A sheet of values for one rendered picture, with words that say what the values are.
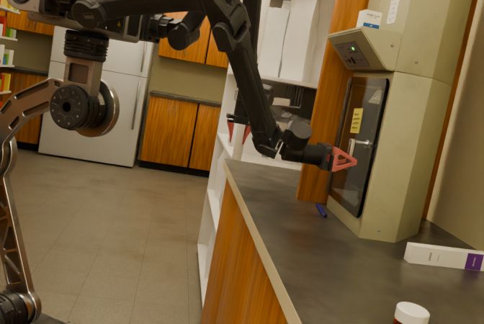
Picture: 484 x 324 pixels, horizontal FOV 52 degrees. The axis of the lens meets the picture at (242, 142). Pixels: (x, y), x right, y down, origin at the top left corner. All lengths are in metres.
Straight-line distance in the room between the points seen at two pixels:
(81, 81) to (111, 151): 4.65
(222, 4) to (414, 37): 0.56
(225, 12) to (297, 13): 1.55
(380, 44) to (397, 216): 0.48
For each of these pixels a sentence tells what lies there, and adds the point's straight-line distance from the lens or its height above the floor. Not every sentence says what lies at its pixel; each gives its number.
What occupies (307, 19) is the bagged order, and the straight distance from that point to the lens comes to 2.64.
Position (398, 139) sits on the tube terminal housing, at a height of 1.23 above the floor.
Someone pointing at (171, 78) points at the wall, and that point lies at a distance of 6.85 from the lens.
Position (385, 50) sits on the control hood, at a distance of 1.40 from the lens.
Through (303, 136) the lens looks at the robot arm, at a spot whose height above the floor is 1.20.
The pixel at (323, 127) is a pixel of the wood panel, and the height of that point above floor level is 1.20.
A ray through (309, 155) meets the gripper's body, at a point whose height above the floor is 1.15.
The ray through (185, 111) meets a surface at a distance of 6.32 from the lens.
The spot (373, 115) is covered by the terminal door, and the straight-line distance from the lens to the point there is 1.44.
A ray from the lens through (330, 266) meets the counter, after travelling 1.17.
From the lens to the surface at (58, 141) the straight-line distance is 6.40.
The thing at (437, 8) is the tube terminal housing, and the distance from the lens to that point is 1.47.
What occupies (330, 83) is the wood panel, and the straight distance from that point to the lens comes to 1.73.
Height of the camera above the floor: 1.31
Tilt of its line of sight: 7 degrees down
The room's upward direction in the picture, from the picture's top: 10 degrees clockwise
